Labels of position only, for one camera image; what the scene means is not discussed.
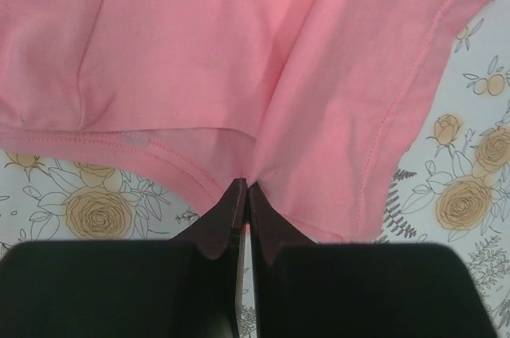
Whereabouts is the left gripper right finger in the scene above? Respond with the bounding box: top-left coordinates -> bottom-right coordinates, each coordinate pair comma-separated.
248,185 -> 496,337

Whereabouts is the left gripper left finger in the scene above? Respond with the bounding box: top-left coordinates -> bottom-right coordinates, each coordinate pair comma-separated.
1,179 -> 244,337

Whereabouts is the pink t shirt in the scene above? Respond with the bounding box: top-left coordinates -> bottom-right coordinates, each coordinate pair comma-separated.
1,0 -> 492,242

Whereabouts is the floral table mat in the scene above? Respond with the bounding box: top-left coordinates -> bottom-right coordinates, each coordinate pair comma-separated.
1,0 -> 509,337

